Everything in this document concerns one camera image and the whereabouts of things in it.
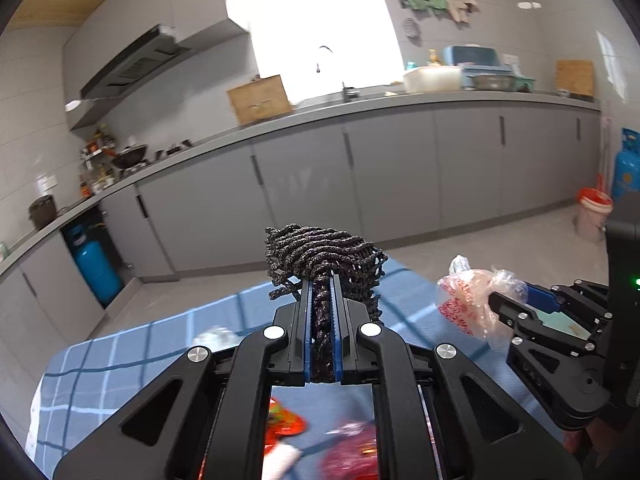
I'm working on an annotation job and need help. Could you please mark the clear plastic bag red print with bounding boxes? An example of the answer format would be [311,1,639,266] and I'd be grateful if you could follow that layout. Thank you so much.
[434,255,528,352]

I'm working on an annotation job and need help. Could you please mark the black foam net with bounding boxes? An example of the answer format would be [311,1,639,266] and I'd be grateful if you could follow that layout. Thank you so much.
[265,223,387,382]

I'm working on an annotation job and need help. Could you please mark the grey kitchen counter cabinets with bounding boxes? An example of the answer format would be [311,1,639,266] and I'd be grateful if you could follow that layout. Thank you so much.
[1,92,601,344]

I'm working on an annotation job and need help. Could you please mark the kitchen faucet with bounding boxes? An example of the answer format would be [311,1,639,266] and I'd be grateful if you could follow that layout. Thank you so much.
[314,44,359,104]

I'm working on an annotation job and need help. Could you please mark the red snack wrapper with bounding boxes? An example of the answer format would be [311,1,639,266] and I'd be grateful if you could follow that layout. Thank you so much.
[264,398,307,455]

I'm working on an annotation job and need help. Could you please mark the pink bucket red lid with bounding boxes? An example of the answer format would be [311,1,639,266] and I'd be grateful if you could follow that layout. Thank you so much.
[575,188,614,243]

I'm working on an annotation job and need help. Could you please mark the blue checkered tablecloth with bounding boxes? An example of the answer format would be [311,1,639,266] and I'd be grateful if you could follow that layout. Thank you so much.
[26,259,562,479]

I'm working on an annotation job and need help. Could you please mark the blue gas cylinder right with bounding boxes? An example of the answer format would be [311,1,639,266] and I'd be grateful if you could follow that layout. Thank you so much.
[611,128,640,202]

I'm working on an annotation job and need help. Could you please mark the blue gas cylinder under counter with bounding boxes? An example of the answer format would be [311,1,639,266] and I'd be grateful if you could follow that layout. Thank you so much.
[68,226,124,307]

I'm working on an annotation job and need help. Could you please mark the metal bowl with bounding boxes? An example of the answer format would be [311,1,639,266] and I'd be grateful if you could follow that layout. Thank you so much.
[470,74,516,92]

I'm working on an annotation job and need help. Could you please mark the wooden cutting board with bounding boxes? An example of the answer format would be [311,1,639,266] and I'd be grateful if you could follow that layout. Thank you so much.
[555,58,594,98]

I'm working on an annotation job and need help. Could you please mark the blue dish rack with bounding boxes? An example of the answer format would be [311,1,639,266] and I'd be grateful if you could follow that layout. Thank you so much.
[442,44,503,89]

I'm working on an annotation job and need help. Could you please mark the white plastic basin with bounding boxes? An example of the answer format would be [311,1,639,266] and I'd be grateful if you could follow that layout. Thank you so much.
[404,65,461,93]

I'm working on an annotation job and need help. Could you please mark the dark pot on counter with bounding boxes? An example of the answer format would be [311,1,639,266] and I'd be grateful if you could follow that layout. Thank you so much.
[28,194,58,231]

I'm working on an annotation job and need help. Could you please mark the black wok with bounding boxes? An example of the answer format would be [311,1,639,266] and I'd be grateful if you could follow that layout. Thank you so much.
[112,144,148,170]

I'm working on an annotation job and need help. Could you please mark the cardboard box by sink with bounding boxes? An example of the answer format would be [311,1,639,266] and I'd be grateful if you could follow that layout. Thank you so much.
[227,75,294,127]

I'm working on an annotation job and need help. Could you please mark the black range hood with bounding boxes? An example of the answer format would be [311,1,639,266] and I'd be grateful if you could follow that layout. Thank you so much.
[80,25,188,100]

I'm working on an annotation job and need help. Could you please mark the hanging cloths on wall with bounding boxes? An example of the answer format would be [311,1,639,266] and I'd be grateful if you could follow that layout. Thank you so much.
[399,0,480,24]

